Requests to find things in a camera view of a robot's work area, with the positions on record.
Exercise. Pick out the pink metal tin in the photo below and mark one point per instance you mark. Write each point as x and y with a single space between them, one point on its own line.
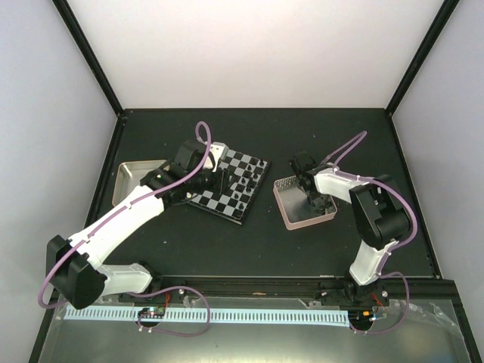
297 210

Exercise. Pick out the gold metal tin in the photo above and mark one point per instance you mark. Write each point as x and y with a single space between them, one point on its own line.
129 175

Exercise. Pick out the left black frame post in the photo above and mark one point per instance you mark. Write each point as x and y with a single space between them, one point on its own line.
69 18

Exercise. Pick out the black frame post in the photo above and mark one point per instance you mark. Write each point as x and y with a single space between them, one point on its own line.
438 24
69 18

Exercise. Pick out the right black frame post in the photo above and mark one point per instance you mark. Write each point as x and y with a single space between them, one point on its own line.
438 24

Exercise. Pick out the black and silver chessboard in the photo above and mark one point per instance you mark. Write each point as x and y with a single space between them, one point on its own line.
224 205

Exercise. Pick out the light blue cable duct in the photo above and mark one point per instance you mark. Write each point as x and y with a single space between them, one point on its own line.
213 316

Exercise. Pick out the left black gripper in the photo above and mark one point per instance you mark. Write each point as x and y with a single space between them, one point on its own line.
221 184

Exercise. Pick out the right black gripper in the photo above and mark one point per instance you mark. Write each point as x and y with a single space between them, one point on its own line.
321 198

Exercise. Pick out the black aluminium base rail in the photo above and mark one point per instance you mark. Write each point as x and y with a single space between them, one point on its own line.
330 291

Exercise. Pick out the small green circuit board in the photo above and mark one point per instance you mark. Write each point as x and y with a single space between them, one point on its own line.
152 312

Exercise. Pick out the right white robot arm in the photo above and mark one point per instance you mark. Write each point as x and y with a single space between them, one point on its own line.
382 217

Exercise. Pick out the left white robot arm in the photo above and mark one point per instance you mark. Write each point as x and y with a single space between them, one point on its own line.
76 266

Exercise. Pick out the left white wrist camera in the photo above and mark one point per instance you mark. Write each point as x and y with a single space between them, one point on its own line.
217 152

